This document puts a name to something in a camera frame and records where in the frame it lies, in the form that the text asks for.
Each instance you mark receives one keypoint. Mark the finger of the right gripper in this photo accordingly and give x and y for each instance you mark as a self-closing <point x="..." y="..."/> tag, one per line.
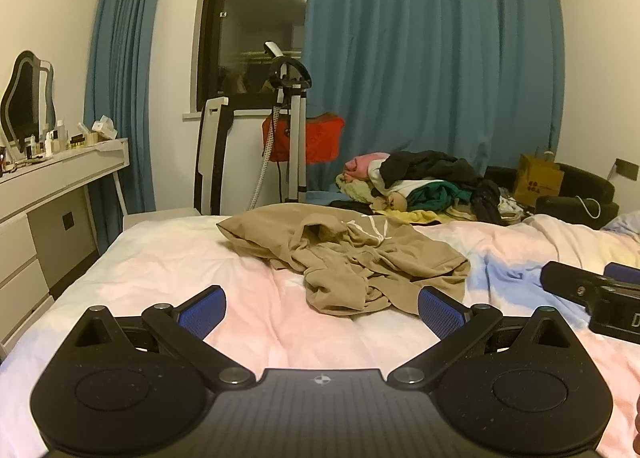
<point x="622" y="273"/>

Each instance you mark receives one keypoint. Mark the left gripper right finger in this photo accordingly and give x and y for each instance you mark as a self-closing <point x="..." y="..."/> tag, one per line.
<point x="463" y="332"/>

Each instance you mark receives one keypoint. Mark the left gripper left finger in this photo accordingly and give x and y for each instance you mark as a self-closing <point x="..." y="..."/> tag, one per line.
<point x="181" y="332"/>

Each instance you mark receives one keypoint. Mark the tan t-shirt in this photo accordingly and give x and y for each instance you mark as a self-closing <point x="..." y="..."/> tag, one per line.
<point x="352" y="263"/>

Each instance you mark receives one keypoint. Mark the pile of mixed clothes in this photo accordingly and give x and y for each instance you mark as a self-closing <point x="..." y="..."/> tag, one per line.
<point x="426" y="187"/>

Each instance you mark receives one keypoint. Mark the black armchair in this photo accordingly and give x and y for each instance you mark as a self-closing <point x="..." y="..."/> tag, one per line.
<point x="585" y="198"/>

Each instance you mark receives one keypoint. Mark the pastel tie-dye duvet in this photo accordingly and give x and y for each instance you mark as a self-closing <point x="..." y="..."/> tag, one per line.
<point x="270" y="324"/>

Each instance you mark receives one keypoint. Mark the white stool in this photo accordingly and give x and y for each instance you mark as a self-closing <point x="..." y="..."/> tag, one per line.
<point x="129" y="221"/>

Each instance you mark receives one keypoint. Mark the brown paper bag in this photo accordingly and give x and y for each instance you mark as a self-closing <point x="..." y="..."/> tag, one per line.
<point x="537" y="177"/>

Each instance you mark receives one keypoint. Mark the white vanity desk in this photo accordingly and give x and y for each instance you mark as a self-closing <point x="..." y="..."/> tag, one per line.
<point x="47" y="229"/>

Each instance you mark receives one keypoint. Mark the white folded board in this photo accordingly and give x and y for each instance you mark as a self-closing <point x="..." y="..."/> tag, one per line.
<point x="215" y="122"/>

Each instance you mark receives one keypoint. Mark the cosmetics on desk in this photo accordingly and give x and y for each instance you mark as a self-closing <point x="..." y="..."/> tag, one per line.
<point x="32" y="149"/>

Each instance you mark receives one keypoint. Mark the blue curtain left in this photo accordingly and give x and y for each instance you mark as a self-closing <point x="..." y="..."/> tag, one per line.
<point x="117" y="87"/>

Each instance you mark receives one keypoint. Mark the blue curtain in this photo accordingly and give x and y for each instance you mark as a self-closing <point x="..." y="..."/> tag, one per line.
<point x="478" y="79"/>
<point x="117" y="87"/>

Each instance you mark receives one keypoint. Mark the wavy black vanity mirror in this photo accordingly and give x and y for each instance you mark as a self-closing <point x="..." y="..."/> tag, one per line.
<point x="27" y="107"/>

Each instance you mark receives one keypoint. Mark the blue curtain right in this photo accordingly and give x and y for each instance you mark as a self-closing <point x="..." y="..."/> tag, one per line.
<point x="478" y="79"/>

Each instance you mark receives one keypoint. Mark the dark window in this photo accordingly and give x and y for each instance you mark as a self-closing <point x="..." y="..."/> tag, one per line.
<point x="231" y="54"/>

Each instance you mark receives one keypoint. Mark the black wall socket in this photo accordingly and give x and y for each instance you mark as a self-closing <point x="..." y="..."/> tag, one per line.
<point x="626" y="169"/>

